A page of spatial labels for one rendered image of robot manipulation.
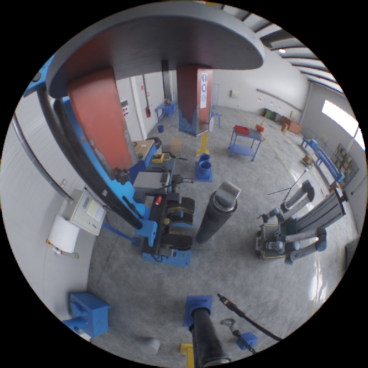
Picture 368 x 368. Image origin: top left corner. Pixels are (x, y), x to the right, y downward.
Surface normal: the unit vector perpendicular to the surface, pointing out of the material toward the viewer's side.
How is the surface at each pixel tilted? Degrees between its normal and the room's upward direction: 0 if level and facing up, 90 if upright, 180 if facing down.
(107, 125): 90
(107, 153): 90
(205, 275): 0
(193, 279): 0
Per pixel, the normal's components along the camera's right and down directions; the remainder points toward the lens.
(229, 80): -0.09, 0.78
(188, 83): -0.67, 0.59
